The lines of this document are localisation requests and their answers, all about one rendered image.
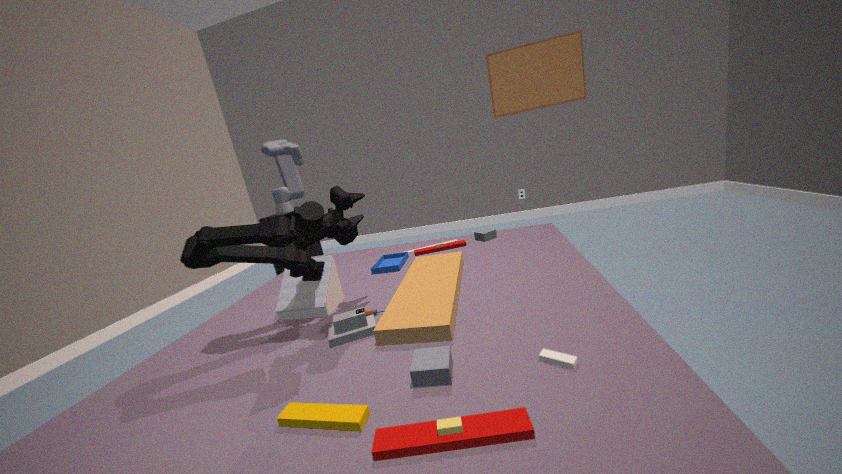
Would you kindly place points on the red flat bar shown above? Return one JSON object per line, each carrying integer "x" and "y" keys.
{"x": 452, "y": 434}
{"x": 440, "y": 247}

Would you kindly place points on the blue rectangular tray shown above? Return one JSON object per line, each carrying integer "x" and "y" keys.
{"x": 390, "y": 263}

